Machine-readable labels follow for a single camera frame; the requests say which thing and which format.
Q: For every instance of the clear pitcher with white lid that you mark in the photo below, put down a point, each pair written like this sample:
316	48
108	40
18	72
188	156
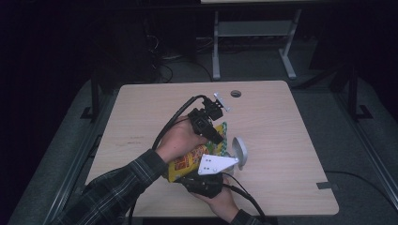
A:
240	151

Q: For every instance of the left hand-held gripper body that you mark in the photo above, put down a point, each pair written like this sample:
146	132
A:
202	120

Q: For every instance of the white metal shelf frame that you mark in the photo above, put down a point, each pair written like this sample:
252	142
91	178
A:
253	28

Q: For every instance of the black metal stand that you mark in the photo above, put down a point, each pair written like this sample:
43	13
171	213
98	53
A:
94	100
353	93

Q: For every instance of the person's left hand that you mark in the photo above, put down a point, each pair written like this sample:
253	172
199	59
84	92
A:
178	140

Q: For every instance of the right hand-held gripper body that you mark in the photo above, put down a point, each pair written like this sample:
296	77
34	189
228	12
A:
206	184

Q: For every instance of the yellow spouted pouch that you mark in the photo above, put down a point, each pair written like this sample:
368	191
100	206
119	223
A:
184	164

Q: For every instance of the person's right hand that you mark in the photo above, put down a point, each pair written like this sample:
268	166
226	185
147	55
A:
223	201

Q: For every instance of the black tape strip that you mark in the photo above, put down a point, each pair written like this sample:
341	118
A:
327	185

